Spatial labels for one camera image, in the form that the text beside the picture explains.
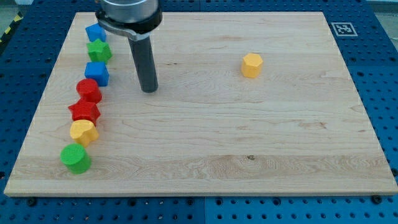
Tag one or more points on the wooden board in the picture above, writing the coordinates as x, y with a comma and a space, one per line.
298, 129

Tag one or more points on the red cylinder block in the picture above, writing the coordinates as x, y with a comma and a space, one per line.
88, 90

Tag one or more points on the red star block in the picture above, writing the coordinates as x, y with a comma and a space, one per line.
85, 110

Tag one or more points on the yellow hexagon block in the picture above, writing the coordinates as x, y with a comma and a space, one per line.
251, 65

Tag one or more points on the green star block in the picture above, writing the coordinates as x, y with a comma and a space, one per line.
99, 51

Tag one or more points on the yellow heart block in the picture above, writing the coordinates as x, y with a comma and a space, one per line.
83, 132

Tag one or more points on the blue pentagon block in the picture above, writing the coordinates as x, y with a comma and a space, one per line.
95, 32

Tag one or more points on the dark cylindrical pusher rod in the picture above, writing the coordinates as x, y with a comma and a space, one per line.
144, 64

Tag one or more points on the yellow black hazard tape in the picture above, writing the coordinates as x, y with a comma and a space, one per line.
10, 30

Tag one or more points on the blue cube block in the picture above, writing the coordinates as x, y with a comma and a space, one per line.
98, 72

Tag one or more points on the green cylinder block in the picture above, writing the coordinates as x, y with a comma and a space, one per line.
75, 158

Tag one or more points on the white fiducial marker tag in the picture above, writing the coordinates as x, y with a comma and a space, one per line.
344, 29

